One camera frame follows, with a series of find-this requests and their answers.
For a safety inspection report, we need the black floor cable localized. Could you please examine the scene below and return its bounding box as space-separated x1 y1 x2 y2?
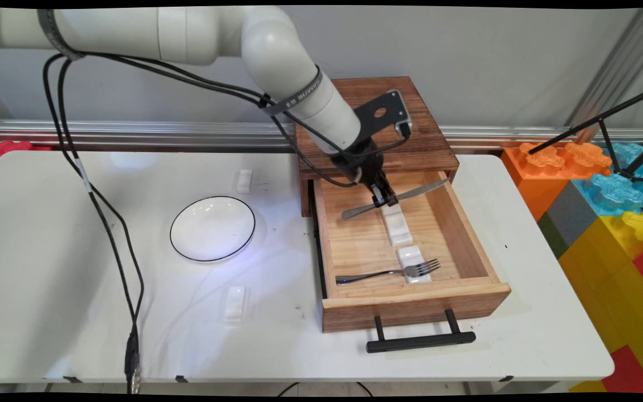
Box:
277 382 373 398

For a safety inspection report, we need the light blue building block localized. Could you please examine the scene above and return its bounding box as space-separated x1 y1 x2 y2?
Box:
573 143 643 218

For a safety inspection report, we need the grey plastic building block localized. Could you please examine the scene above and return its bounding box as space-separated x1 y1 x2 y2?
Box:
545 184 599 247

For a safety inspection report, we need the silver table knife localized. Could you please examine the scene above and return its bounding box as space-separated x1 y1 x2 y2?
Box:
341 178 450 221

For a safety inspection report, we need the white plate black rim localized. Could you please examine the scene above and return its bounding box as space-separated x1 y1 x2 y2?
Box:
169 195 257 263

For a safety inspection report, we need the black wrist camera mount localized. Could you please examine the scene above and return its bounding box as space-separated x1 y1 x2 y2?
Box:
353 89 414 141

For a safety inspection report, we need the silver fork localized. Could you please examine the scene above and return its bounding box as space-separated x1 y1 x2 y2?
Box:
335 258 442 286

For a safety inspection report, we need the horizontal aluminium rail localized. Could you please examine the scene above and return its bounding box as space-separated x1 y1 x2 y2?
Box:
0 118 643 152

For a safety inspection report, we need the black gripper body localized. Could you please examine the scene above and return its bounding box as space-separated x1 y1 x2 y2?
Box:
330 140 394 194

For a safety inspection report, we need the wooden drawer black handle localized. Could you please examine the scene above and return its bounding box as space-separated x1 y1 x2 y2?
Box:
310 170 512 354

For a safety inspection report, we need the dark wooden drawer cabinet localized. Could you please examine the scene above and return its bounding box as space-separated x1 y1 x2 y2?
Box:
292 76 461 218

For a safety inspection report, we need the large yellow building block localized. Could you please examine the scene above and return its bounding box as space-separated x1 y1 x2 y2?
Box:
558 212 643 393

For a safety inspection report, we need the slanted aluminium profile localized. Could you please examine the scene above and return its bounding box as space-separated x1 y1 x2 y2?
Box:
564 8 643 130

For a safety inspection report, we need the grey velcro strap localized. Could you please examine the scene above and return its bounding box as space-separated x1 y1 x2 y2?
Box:
36 8 86 61
262 66 323 117

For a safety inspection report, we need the black tripod stand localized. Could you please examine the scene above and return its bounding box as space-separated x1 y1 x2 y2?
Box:
528 84 643 185

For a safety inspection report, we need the orange plastic building block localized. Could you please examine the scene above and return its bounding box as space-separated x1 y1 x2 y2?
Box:
501 142 613 222

